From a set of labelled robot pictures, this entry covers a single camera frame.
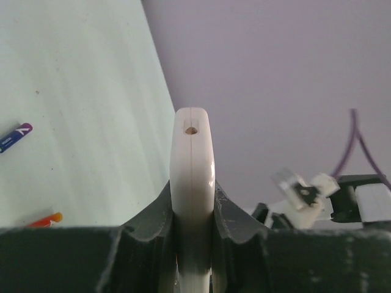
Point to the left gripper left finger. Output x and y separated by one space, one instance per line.
143 258

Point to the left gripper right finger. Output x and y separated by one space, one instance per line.
237 260

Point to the red orange battery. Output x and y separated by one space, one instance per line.
48 221

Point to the purple blue battery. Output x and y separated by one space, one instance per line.
14 136

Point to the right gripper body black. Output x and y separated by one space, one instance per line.
271 219

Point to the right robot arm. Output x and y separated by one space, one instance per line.
348 199

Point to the white remote control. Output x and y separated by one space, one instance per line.
192 187

